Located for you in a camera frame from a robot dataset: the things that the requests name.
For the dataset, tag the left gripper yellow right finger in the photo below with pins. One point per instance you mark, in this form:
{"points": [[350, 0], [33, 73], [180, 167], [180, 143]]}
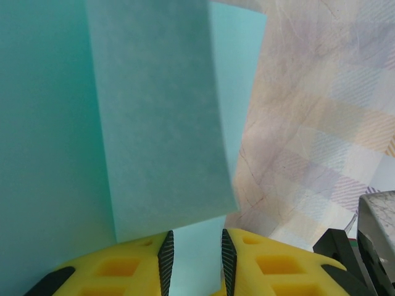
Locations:
{"points": [[271, 271]]}

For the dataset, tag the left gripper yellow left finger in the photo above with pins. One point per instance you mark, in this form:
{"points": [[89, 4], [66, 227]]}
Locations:
{"points": [[123, 265]]}

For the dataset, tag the teal paper sheet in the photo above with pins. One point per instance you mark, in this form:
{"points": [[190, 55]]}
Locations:
{"points": [[139, 123]]}

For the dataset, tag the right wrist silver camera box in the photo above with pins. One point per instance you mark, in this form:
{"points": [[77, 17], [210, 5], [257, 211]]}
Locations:
{"points": [[379, 231]]}

